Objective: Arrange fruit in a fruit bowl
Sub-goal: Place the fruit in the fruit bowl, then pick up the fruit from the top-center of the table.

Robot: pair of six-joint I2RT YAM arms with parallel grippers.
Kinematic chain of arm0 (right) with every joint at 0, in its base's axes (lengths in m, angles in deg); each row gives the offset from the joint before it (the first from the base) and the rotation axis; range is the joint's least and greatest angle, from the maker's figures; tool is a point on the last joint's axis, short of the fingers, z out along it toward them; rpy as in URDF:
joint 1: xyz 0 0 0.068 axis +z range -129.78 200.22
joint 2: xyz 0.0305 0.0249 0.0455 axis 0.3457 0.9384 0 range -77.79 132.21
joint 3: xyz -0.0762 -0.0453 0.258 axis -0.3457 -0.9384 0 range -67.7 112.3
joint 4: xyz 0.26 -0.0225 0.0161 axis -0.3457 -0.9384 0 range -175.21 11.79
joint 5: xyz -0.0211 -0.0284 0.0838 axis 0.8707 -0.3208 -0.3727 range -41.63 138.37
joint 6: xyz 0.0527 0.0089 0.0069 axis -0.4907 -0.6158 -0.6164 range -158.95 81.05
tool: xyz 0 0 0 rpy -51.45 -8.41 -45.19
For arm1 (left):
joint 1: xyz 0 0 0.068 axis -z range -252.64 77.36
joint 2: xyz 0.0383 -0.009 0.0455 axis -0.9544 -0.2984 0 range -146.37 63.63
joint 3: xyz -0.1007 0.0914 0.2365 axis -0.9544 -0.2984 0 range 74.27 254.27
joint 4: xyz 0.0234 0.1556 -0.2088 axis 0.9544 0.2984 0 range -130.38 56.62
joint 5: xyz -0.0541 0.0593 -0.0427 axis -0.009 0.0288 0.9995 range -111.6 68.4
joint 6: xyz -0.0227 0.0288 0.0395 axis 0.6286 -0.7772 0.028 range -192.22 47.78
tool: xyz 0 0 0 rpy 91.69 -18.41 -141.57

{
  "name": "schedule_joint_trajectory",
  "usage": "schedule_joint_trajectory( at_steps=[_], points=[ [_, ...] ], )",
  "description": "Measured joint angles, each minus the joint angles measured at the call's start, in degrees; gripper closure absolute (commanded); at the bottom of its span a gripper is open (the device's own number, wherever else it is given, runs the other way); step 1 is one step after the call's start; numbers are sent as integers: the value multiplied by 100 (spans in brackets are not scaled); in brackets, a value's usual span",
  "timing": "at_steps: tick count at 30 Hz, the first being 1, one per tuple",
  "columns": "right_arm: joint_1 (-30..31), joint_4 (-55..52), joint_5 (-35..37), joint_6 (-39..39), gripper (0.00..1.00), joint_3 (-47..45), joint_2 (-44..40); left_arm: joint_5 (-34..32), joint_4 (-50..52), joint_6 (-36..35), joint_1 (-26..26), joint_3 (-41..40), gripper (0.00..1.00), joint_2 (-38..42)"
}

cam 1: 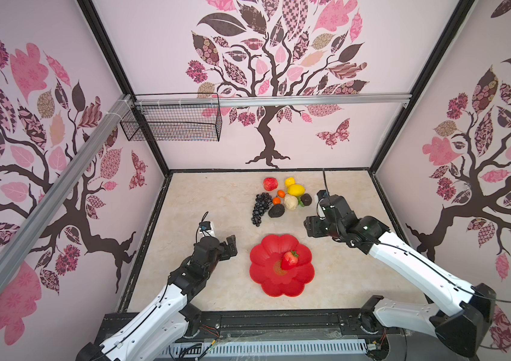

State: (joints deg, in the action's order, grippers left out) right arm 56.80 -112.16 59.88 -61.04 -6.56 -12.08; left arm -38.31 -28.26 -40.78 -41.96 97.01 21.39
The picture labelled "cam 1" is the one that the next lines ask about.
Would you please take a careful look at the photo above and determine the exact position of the cream pear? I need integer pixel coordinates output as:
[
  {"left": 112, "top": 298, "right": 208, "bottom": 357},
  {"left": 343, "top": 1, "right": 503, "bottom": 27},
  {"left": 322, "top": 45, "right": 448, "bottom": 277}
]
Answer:
[{"left": 283, "top": 194, "right": 299, "bottom": 211}]

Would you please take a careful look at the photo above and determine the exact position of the dark avocado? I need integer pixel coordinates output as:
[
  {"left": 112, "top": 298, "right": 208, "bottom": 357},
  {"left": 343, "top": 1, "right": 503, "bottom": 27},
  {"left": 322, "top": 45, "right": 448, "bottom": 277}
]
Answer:
[{"left": 268, "top": 204, "right": 285, "bottom": 218}]

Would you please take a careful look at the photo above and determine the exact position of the red strawberry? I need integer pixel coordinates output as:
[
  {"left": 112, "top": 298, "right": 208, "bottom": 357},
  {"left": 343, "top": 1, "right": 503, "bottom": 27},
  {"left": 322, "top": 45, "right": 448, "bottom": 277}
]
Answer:
[{"left": 280, "top": 251, "right": 299, "bottom": 271}]

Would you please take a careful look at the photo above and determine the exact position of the red flower-shaped bowl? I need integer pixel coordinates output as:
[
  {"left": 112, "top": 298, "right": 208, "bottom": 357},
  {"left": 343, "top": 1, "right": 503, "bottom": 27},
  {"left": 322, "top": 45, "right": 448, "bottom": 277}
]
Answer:
[{"left": 249, "top": 235, "right": 315, "bottom": 297}]

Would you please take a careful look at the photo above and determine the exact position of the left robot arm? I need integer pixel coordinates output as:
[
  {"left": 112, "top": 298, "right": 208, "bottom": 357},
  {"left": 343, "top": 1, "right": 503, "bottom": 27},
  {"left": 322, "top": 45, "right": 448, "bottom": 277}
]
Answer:
[{"left": 76, "top": 235, "right": 237, "bottom": 360}]

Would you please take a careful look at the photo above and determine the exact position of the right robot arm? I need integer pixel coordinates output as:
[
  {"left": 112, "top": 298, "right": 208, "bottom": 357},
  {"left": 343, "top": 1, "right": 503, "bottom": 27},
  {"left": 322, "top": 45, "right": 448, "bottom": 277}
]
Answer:
[{"left": 304, "top": 190, "right": 500, "bottom": 359}]

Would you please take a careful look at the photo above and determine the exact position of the small yellow fruit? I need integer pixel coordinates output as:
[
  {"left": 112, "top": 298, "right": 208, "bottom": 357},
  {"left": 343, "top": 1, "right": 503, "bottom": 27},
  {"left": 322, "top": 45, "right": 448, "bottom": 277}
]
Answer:
[{"left": 285, "top": 177, "right": 296, "bottom": 188}]

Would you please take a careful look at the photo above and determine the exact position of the yellow lemon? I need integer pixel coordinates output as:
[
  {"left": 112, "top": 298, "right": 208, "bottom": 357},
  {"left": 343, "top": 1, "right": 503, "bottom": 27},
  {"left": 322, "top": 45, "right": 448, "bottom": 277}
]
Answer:
[{"left": 287, "top": 184, "right": 306, "bottom": 197}]

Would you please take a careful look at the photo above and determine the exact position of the black grape bunch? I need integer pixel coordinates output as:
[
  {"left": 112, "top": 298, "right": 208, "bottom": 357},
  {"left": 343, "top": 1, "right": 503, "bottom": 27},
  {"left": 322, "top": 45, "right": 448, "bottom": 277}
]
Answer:
[{"left": 251, "top": 193, "right": 273, "bottom": 227}]

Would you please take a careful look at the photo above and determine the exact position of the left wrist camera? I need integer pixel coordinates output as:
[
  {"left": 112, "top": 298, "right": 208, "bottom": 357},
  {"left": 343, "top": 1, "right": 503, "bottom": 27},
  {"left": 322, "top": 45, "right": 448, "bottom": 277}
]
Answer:
[{"left": 198, "top": 221, "right": 215, "bottom": 237}]

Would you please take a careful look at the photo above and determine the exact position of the white slotted cable duct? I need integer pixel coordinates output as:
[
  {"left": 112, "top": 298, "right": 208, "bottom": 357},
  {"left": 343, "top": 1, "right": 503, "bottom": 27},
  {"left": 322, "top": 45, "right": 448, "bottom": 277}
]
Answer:
[{"left": 160, "top": 339, "right": 368, "bottom": 360}]

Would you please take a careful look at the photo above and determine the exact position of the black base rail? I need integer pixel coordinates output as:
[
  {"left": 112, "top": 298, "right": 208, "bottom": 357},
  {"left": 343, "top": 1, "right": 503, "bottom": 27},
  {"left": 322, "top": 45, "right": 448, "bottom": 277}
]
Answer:
[{"left": 87, "top": 306, "right": 480, "bottom": 361}]

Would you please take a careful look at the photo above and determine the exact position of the black wire basket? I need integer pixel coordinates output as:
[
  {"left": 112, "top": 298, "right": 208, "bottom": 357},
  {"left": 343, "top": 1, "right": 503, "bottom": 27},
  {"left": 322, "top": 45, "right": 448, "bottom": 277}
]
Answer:
[{"left": 120, "top": 93, "right": 223, "bottom": 142}]

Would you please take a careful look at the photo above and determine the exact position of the aluminium rail left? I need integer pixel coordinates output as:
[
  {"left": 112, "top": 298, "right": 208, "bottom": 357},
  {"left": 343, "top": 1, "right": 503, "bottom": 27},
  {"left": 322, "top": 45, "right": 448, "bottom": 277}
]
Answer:
[{"left": 0, "top": 94, "right": 133, "bottom": 294}]

